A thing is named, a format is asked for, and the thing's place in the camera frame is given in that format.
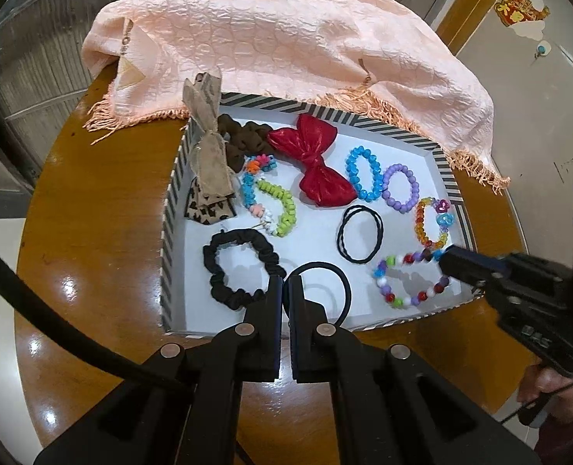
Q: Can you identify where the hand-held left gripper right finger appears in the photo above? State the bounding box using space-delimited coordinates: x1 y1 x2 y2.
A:
286 275 542 465

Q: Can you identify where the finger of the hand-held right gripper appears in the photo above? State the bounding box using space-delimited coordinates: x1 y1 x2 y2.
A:
439 246 510 296

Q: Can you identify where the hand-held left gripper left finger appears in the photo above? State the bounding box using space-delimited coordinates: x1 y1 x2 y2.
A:
33 275 285 465

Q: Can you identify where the rainbow bracelet with blue charm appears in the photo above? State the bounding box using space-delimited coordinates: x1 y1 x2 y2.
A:
415 197 457 249

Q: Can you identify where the thick black hair tie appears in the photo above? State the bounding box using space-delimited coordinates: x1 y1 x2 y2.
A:
297 262 351 327

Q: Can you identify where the black scrunchie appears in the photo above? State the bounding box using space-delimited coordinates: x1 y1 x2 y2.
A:
202 227 287 311

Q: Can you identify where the striped white cardboard box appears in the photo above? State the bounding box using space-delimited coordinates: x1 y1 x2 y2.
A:
159 90 476 337

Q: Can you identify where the thin black hair tie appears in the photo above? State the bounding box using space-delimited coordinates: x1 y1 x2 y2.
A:
336 205 383 266

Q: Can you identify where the multicolour round bead bracelet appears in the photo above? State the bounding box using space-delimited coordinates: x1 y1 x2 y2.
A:
373 248 454 310

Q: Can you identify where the green and blue bead bracelet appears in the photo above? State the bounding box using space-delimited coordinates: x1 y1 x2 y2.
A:
240 154 298 238

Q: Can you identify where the purple bead bracelet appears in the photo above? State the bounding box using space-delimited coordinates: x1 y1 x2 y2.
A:
381 164 420 214

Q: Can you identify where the person's right forearm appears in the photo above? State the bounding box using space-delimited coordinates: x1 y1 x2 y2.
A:
536 397 573 465

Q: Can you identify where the person's right hand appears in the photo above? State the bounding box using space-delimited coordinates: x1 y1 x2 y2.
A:
516 365 573 417

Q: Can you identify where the red fabric bow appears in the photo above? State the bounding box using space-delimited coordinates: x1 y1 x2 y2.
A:
267 114 357 208

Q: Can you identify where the brown leopard print bow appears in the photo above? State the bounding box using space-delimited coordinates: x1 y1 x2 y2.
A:
182 72 239 226

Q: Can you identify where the brown scrunchie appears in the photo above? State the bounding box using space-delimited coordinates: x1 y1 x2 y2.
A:
217 114 275 172

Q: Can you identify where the pink fringed towel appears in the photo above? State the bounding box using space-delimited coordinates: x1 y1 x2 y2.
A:
83 0 510 197

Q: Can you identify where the thin black cable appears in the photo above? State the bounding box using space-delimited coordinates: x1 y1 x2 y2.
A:
497 373 573 423

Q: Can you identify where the thick black cable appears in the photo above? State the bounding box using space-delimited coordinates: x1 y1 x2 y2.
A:
0 232 190 388

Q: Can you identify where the red and gold wall sticker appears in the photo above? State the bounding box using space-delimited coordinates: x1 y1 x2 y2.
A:
494 0 550 40

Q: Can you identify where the wooden door frame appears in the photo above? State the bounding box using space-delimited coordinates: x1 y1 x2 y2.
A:
437 0 510 54

